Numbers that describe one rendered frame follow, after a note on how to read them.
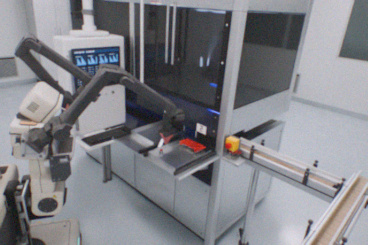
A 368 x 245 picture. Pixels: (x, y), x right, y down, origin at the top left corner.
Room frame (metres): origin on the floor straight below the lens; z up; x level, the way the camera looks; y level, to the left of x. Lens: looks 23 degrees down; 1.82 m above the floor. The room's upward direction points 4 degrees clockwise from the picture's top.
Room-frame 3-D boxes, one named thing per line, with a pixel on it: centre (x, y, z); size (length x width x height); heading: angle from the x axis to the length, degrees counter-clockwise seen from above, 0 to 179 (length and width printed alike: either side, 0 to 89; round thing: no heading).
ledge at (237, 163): (1.67, -0.37, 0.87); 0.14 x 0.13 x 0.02; 138
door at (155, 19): (2.16, 0.26, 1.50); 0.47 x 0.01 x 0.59; 48
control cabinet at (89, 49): (2.17, 0.75, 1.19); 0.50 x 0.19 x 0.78; 138
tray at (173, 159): (1.64, 0.01, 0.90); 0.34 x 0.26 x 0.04; 137
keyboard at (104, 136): (2.00, 0.59, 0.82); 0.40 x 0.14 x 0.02; 138
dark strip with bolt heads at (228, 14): (1.72, -0.21, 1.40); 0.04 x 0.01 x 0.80; 48
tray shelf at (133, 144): (1.79, 0.11, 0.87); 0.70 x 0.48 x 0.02; 48
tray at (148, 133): (1.95, 0.19, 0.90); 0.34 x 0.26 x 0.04; 138
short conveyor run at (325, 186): (1.56, -0.64, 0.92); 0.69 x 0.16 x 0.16; 48
